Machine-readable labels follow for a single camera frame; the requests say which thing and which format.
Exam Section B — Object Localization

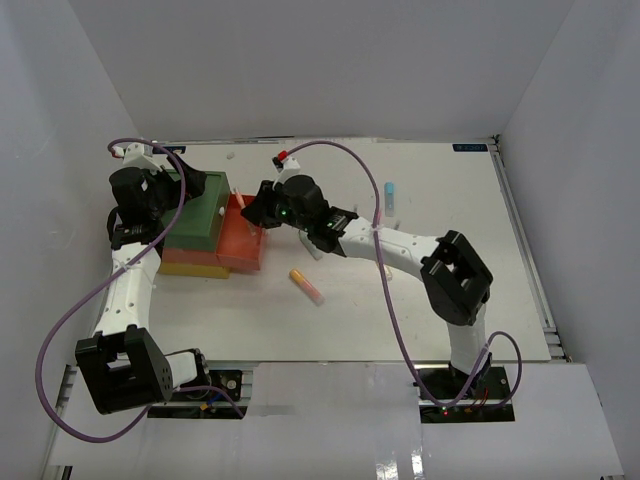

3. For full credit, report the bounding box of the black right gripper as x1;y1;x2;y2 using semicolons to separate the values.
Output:
241;181;312;234

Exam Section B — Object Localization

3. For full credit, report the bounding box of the red drawer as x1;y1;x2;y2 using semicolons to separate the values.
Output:
161;194;267;273

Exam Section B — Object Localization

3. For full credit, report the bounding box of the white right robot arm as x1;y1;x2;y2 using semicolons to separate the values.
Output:
242;175;493;399

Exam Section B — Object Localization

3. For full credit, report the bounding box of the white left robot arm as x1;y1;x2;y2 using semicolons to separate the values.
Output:
75;154;231;415

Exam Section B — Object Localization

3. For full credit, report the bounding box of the yellow drawer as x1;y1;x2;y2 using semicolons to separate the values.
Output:
158;262;231;279

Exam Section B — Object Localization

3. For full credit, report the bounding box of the orange cap highlighter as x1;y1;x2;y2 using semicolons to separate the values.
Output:
289;269;324;306

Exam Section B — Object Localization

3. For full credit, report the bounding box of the blue cap highlighter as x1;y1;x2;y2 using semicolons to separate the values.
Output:
384;182;396;217

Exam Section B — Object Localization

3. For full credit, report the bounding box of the blue table label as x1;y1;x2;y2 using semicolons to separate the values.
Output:
452;143;488;153

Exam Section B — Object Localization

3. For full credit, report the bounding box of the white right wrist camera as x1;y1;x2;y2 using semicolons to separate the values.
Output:
272;151;301;184

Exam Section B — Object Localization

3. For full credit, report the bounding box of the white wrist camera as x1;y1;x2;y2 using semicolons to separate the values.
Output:
272;151;301;184
123;142;160;170

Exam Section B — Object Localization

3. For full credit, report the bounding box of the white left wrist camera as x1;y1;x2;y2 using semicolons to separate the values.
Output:
123;142;160;170

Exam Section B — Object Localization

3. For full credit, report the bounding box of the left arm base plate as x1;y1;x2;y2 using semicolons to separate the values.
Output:
147;368;253;420

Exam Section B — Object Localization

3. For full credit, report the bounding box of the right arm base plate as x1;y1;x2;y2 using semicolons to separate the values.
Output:
418;366;516;424

